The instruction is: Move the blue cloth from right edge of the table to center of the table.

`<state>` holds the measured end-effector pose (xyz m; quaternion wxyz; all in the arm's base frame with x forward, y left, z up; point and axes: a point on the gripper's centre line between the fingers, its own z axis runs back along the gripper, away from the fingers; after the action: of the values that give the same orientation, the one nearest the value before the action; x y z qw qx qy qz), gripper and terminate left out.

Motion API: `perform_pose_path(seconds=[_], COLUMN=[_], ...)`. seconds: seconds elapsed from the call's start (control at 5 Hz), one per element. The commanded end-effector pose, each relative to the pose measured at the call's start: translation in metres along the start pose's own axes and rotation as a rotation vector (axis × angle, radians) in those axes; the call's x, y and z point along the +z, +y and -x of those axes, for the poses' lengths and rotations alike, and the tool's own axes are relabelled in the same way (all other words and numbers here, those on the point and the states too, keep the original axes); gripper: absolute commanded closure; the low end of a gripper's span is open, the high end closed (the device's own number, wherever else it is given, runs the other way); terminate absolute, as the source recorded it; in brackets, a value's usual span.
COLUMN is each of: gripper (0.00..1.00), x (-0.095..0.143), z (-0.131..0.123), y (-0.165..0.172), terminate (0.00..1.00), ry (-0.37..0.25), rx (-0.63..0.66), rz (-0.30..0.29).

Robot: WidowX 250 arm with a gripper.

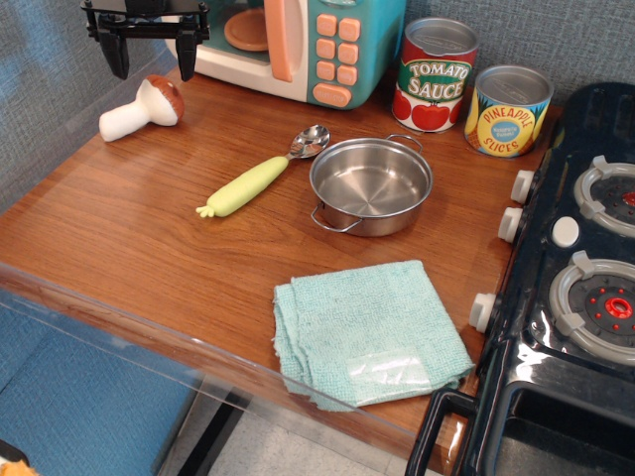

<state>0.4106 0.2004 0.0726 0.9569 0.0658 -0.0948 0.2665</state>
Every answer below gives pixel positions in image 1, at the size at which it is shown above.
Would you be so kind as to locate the teal folded cloth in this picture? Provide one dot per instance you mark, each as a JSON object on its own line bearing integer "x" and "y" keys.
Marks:
{"x": 366, "y": 336}

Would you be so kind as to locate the tomato sauce can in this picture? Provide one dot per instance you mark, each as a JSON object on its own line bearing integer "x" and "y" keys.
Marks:
{"x": 436, "y": 63}

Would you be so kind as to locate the teal toy microwave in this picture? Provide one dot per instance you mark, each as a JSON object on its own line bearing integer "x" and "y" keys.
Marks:
{"x": 327, "y": 53}

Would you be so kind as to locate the pineapple slices can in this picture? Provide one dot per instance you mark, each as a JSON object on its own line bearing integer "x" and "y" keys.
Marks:
{"x": 508, "y": 107}

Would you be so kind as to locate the clear acrylic table guard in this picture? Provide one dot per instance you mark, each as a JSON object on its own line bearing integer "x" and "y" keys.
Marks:
{"x": 271, "y": 432}

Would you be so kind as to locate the plush brown cap mushroom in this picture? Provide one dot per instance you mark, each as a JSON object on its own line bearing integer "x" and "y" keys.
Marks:
{"x": 157, "y": 101}

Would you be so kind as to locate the small steel pot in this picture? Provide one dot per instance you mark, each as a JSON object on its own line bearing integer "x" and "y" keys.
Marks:
{"x": 370, "y": 187}

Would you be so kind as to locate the green handled metal spoon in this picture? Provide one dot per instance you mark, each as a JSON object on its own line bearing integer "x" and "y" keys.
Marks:
{"x": 235, "y": 194}

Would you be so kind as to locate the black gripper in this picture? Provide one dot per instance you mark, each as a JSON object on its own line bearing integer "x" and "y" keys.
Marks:
{"x": 111, "y": 22}

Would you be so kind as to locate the black toy stove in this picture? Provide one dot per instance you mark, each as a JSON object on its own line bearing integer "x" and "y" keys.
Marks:
{"x": 556, "y": 375}

